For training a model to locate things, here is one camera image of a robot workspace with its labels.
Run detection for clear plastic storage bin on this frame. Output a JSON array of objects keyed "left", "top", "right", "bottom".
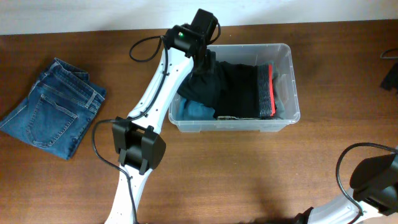
[{"left": 168, "top": 44, "right": 300, "bottom": 133}]

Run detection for light blue jeans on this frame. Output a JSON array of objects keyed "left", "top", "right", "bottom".
[{"left": 216, "top": 60, "right": 286, "bottom": 121}]

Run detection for black garment with red stripe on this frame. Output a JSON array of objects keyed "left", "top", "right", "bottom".
[{"left": 214, "top": 61, "right": 277, "bottom": 120}]

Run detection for small blue denim cloth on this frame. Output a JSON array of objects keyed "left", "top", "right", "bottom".
[{"left": 177, "top": 98, "right": 215, "bottom": 121}]

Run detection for dark blue jeans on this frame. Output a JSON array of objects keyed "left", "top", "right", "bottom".
[{"left": 1, "top": 58, "right": 106, "bottom": 160}]

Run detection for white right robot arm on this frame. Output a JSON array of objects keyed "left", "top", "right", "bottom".
[{"left": 293, "top": 142, "right": 397, "bottom": 224}]

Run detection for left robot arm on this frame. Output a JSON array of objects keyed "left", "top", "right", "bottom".
[{"left": 106, "top": 9, "right": 221, "bottom": 223}]

